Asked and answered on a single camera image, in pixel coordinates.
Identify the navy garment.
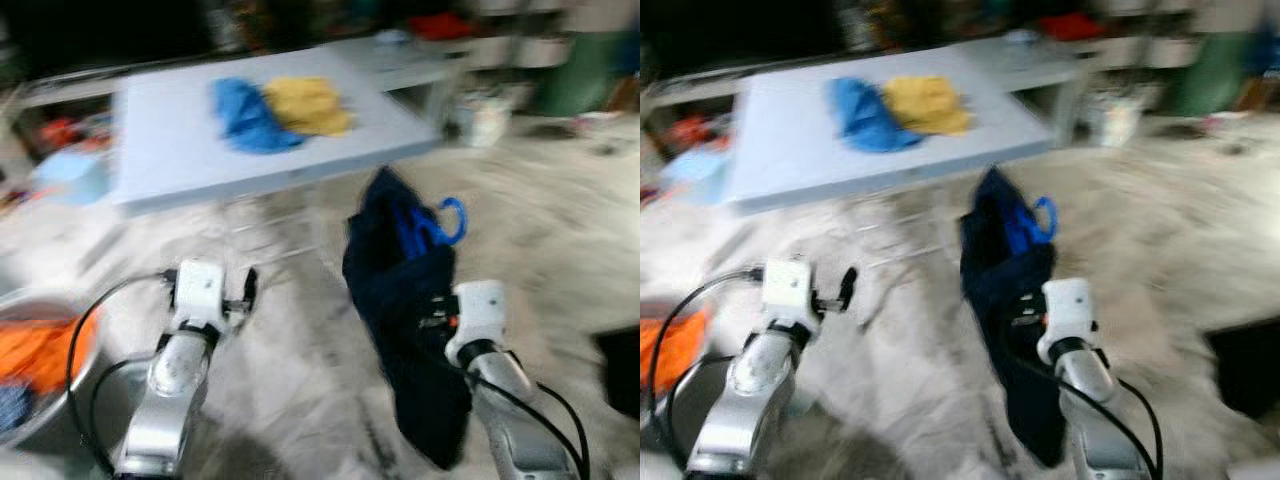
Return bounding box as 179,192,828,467
342,167,474,471
958,167,1070,469

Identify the blue plastic hanger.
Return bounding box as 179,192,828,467
1005,195,1060,252
395,196,469,257

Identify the orange garment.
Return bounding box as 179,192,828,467
640,310,710,397
0,314,101,397

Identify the grey laundry basin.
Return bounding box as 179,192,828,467
640,294,717,443
0,288,107,447

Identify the light blue box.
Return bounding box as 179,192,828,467
30,150,112,207
660,150,737,207

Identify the yellow garment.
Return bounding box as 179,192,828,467
882,75,974,139
263,76,354,139

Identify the black bulky object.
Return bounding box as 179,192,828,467
1205,320,1280,422
595,325,641,417

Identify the white printed bag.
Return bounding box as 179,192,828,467
1085,90,1142,147
455,90,513,147

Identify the red blue toy ball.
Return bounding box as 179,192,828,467
668,115,712,151
40,115,83,151

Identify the white television bench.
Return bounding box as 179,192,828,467
20,78,121,107
645,78,747,107

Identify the blue plaid garment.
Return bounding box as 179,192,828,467
0,385,33,433

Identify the low white table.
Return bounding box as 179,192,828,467
955,35,1087,93
330,35,463,93

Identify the black television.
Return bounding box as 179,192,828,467
640,0,837,77
8,0,216,77

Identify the white storage shelf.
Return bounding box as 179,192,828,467
1100,0,1207,71
468,0,577,71

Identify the green armchair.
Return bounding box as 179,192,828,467
1175,30,1252,117
545,30,623,117

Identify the red cushion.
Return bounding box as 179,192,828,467
405,12,473,42
1035,12,1102,42

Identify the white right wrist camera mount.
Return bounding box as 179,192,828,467
445,281,509,367
1037,277,1100,364

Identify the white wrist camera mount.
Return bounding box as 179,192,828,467
172,259,230,332
762,257,824,328
1037,277,1100,364
445,281,509,367

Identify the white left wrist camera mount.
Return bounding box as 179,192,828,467
762,257,824,328
172,259,230,332

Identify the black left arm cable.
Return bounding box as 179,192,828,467
646,268,766,471
64,268,179,476
88,355,156,471

